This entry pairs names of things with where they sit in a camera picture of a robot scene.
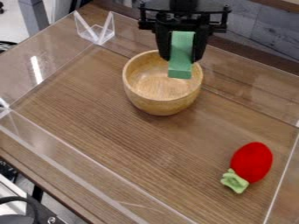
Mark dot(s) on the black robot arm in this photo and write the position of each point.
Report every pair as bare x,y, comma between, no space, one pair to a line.
168,16

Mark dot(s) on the brown wooden bowl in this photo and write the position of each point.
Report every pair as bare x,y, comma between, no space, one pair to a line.
157,94

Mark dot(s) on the green rectangular block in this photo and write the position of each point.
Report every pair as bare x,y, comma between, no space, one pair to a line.
181,60

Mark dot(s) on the red plush strawberry toy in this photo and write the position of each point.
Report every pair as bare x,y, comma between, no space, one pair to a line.
250,165

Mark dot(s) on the clear acrylic corner bracket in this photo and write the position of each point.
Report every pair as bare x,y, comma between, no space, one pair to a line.
97,34

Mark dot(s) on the black table leg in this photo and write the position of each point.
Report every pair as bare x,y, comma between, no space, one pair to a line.
38,193

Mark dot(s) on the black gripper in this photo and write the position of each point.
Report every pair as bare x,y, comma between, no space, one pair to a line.
162,16

